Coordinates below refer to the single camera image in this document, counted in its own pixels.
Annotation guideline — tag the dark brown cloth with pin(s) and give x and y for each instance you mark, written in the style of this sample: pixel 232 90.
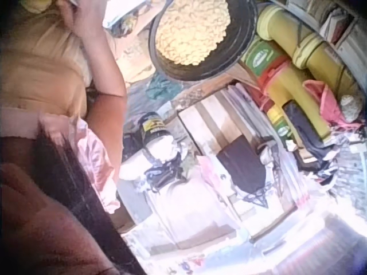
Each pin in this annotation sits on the dark brown cloth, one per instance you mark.
pixel 243 166

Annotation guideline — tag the large yellow banded canister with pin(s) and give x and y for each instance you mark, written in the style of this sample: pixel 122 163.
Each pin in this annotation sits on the large yellow banded canister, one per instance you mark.
pixel 321 54

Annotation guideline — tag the teal cloth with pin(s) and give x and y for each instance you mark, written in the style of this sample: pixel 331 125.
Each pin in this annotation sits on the teal cloth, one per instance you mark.
pixel 160 86

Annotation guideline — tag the black round pan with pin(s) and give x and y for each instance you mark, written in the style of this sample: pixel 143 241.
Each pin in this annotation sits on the black round pan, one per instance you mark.
pixel 200 72

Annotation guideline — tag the cream cloth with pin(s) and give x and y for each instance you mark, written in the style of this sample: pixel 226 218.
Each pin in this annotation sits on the cream cloth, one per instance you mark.
pixel 134 60

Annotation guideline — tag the black bucket with yellow label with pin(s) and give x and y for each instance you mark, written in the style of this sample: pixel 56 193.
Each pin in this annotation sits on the black bucket with yellow label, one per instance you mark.
pixel 153 126

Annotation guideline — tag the yellow canister with green label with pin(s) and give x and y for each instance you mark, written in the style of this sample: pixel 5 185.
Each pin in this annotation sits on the yellow canister with green label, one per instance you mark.
pixel 289 88

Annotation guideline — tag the small green labelled yellow canister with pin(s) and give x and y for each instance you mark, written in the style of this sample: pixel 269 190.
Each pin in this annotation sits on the small green labelled yellow canister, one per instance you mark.
pixel 282 126

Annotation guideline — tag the shiny plastic bag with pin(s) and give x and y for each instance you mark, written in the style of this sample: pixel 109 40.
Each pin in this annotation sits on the shiny plastic bag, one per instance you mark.
pixel 123 13

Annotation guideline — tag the person's right hand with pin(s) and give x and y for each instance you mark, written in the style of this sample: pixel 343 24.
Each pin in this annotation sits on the person's right hand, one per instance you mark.
pixel 68 7

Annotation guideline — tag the wooden board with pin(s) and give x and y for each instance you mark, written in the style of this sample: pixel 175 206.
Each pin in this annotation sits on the wooden board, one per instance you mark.
pixel 206 120

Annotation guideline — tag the heap of yellow puffed snacks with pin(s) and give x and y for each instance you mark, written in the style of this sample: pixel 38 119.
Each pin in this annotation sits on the heap of yellow puffed snacks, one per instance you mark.
pixel 192 28

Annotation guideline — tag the white rough lump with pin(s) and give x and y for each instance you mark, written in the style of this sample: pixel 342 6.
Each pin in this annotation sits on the white rough lump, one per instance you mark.
pixel 350 107

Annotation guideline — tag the stack of newspapers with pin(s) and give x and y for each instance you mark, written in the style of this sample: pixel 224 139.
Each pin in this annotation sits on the stack of newspapers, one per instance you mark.
pixel 258 114

